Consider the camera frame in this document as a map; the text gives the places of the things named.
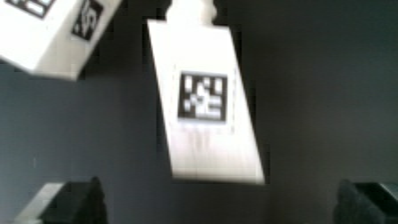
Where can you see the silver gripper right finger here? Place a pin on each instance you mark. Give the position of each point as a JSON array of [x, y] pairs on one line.
[[366, 203]]

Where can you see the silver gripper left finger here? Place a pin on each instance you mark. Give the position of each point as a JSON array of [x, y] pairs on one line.
[[68, 203]]

